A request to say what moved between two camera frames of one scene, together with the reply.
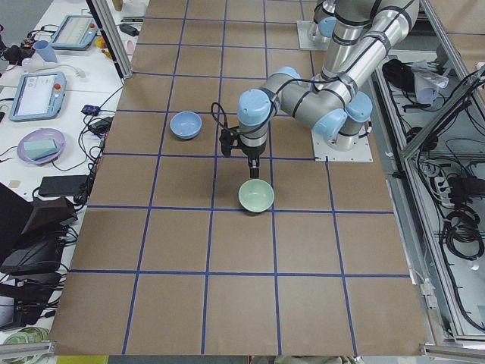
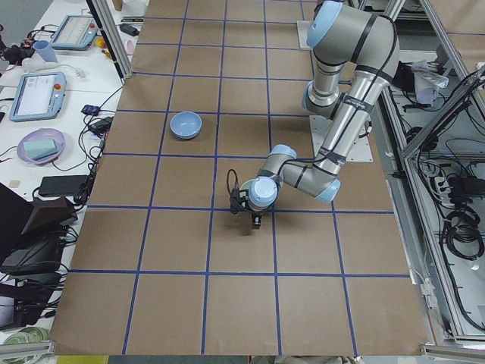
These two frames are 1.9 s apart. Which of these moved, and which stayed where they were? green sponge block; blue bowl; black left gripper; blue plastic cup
Moved: black left gripper
Stayed: blue plastic cup; blue bowl; green sponge block
